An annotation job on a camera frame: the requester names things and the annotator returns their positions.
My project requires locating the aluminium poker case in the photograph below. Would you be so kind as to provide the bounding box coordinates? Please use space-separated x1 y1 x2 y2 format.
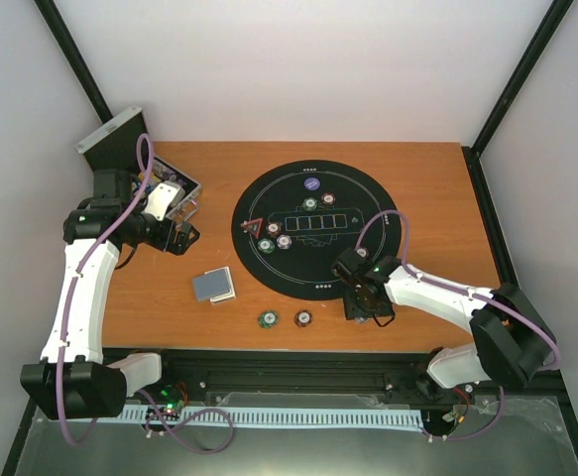
75 106 201 223

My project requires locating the purple round blind button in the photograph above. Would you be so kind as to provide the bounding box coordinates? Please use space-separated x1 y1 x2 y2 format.
303 177 321 191

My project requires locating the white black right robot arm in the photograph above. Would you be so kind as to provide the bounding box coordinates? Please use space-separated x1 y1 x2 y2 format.
332 249 559 391

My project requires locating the red chip top mat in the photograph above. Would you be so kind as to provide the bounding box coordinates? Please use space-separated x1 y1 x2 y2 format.
321 193 336 205

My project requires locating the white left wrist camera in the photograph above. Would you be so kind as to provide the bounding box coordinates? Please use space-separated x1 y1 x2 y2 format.
144 180 184 221

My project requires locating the blue chip mat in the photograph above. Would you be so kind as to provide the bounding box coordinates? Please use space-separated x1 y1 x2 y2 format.
277 235 291 250

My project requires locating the white playing card box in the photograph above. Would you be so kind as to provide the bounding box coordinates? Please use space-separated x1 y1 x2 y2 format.
209 267 236 304

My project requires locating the round black poker mat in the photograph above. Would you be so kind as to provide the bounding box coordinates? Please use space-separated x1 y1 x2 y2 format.
231 160 402 300

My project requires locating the green chip top mat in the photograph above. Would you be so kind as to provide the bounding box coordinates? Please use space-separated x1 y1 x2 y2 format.
302 197 318 211

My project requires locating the green poker chip stack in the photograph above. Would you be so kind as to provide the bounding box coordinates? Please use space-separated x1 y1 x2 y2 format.
258 310 279 329

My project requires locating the light blue cable duct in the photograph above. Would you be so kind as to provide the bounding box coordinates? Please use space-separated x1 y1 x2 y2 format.
108 404 423 431

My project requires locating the red brown poker chip stack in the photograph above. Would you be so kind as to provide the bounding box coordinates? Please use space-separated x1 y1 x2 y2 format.
294 309 312 327

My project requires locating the blue playing card deck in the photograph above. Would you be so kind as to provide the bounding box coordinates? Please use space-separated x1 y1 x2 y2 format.
192 267 233 301

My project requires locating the triangular all-in marker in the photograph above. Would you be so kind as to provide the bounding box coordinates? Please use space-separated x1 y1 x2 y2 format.
240 217 264 240

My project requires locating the red chip mat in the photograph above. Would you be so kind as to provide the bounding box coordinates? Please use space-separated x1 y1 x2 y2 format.
321 193 336 205
266 222 282 237

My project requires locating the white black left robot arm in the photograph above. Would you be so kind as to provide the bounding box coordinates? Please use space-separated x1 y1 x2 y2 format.
20 170 199 420

